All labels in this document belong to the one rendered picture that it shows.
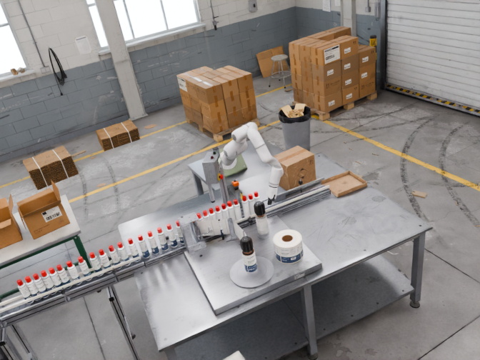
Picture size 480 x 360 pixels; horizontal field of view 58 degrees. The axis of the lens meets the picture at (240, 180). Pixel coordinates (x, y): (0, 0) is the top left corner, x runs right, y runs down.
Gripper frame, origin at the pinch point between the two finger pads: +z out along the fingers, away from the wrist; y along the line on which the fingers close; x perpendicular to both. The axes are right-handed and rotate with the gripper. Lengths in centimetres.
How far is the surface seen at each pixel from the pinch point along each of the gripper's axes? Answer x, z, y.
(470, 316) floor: 137, 51, 110
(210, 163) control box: -57, -35, -1
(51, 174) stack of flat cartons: -151, 139, -371
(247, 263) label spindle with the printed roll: -47, 12, 63
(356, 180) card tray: 83, -19, 0
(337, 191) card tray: 61, -11, 6
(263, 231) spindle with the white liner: -19.9, 7.3, 32.1
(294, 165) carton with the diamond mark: 27.1, -26.1, -16.3
